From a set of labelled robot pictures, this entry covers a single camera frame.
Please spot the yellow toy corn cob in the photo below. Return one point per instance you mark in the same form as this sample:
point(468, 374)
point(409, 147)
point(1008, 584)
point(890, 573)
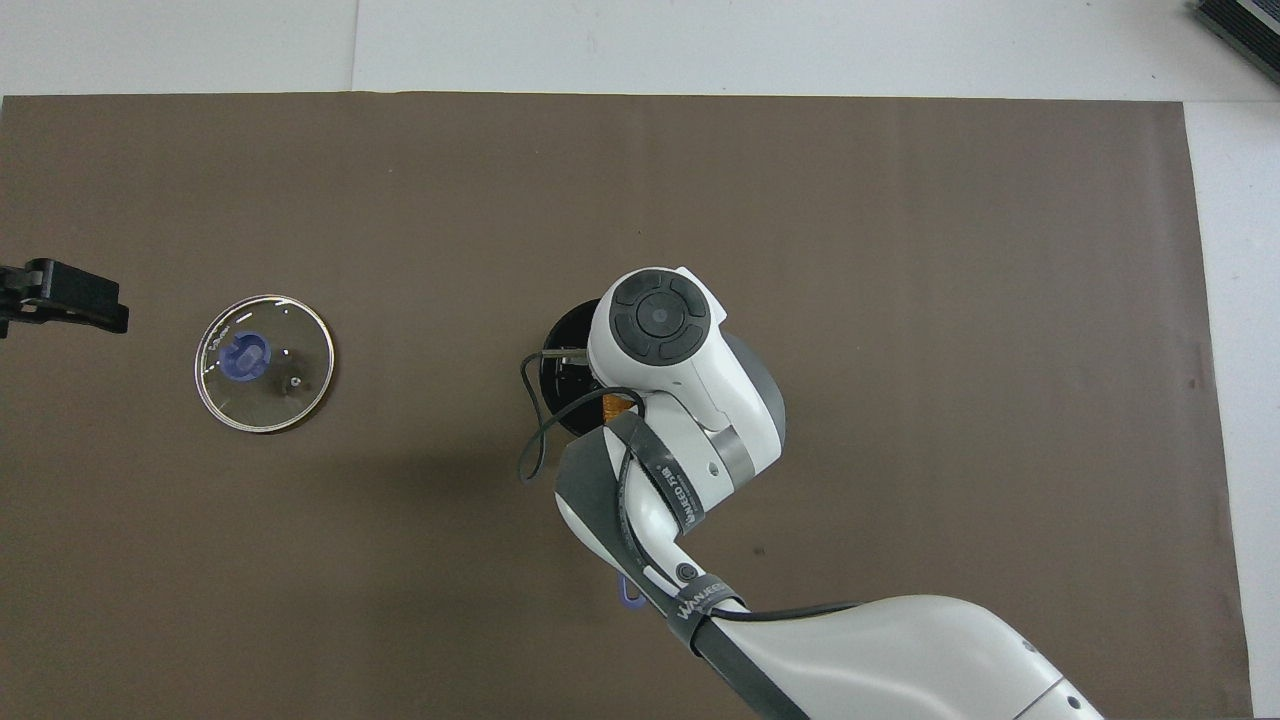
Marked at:
point(618, 406)

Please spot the glass lid purple knob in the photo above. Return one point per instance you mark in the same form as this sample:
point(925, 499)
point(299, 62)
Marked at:
point(265, 390)

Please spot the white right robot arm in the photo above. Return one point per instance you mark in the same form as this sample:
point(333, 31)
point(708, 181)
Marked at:
point(700, 380)

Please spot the brown table mat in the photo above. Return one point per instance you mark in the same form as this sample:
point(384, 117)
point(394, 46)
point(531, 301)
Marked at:
point(900, 250)

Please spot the grey ribbed device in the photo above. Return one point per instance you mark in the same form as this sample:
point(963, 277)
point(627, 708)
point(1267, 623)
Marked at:
point(1245, 25)

